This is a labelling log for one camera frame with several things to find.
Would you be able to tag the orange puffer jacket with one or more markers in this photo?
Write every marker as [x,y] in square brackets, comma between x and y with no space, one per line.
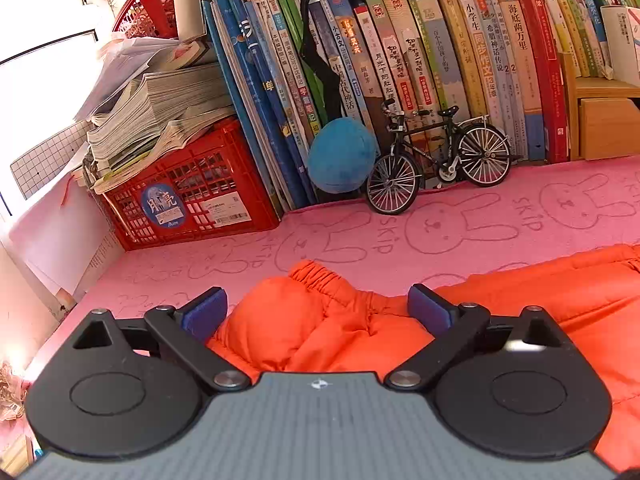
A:
[313,320]

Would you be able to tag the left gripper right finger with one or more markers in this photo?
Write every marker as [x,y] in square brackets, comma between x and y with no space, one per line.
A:
[513,386]

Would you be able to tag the pink bunny blanket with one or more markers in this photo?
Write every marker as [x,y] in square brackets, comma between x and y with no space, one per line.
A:
[538,214]

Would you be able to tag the red wire basket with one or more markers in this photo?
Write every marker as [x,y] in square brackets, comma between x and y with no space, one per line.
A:
[147,18]

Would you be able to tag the wooden desk organizer with drawers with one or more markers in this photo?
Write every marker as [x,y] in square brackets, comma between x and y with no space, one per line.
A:
[602,114]

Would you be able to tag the stack of paper booklets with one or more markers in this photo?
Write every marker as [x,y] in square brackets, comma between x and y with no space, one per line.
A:
[153,96]

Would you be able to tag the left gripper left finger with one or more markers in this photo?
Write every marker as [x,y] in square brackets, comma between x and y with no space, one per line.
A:
[123,387]

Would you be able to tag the white label printer box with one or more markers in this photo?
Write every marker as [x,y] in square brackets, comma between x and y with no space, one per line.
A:
[621,24]

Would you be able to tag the red plastic crate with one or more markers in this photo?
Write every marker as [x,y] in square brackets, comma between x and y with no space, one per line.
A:
[210,188]

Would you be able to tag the miniature black bicycle model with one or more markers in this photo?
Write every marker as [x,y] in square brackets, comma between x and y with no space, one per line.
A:
[474,150]

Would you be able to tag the white paper sheets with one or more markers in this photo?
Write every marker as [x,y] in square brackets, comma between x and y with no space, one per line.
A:
[65,239]

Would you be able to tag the blue plush ball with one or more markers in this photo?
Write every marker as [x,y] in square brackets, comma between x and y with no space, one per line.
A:
[342,156]

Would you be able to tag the row of upright books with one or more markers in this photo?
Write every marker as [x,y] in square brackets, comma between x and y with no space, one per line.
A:
[305,63]

